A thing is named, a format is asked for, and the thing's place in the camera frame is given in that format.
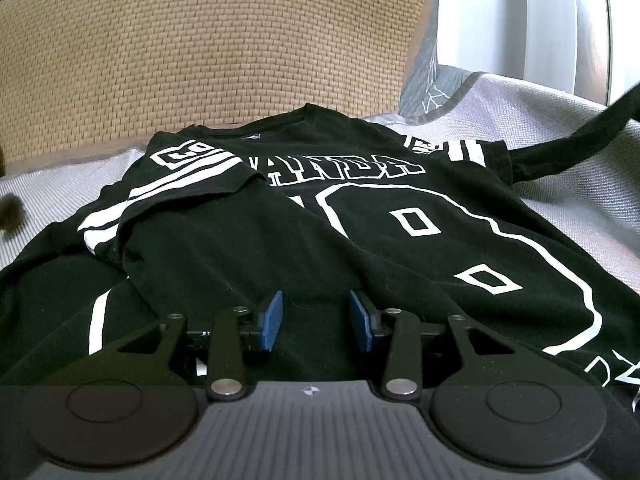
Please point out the black printed t-shirt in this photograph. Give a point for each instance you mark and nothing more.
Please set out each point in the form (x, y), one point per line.
(350, 240)

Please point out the folded woven rattan mattress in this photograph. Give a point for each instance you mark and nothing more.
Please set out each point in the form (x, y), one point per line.
(200, 60)

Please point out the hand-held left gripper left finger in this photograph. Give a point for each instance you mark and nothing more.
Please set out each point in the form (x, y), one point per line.
(274, 320)

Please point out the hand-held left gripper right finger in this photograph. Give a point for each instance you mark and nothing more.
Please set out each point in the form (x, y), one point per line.
(361, 322)

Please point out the grey patterned pillow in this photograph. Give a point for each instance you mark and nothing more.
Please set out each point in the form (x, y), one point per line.
(425, 85)

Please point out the grey and ginger cat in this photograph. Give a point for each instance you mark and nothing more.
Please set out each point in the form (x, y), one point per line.
(10, 215)

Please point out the silver wardrobe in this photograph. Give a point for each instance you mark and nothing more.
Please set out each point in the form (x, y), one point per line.
(575, 25)

